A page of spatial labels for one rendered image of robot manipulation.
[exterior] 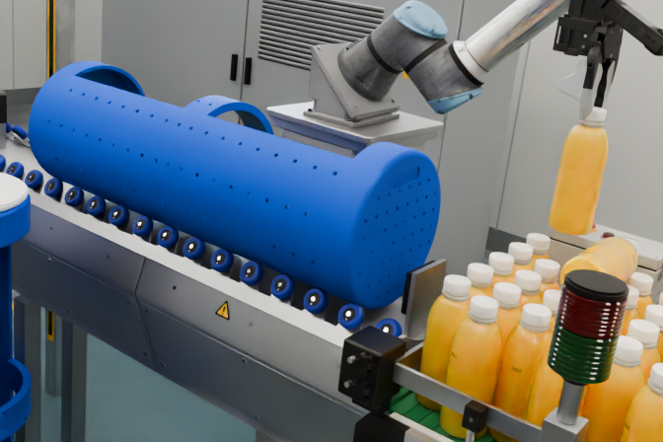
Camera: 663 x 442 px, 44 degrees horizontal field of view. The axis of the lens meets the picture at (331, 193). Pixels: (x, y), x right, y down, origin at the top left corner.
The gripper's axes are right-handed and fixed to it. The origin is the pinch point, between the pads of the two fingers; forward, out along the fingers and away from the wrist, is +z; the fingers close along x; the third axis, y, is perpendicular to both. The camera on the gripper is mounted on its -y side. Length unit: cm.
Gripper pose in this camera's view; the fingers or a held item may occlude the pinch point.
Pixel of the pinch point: (593, 111)
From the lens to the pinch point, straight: 135.4
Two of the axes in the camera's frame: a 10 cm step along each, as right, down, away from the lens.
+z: -1.1, 9.5, 3.0
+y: -7.9, -2.7, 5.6
